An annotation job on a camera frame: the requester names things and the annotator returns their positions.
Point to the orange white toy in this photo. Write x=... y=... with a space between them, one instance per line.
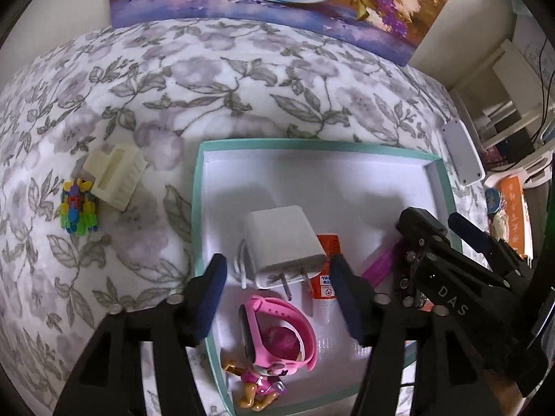
x=323 y=286

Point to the white rectangular box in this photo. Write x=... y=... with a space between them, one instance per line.
x=462 y=156

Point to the white charger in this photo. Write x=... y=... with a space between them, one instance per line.
x=282 y=242

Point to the white plastic basket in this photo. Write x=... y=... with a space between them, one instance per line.
x=533 y=164

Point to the pink puppy toy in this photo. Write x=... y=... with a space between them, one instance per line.
x=256 y=390

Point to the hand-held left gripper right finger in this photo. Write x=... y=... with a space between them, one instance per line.
x=347 y=303

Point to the colourful plastic block toy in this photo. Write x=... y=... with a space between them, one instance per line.
x=78 y=208

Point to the orange packet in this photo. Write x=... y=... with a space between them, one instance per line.
x=514 y=208

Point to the teal white tray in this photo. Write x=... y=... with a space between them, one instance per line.
x=325 y=182

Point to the beige round object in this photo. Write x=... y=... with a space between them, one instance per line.
x=498 y=224

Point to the cream plastic holder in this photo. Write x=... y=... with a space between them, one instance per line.
x=117 y=173

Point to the white stool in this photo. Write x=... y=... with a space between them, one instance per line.
x=511 y=73

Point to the pink smart watch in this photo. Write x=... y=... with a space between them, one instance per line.
x=277 y=338

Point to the purple lighter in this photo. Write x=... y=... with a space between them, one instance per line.
x=381 y=264

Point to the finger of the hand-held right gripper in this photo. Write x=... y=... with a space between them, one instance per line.
x=475 y=236
x=418 y=229

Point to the flower painting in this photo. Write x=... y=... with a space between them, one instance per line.
x=260 y=4

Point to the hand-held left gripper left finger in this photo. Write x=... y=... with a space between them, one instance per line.
x=208 y=303

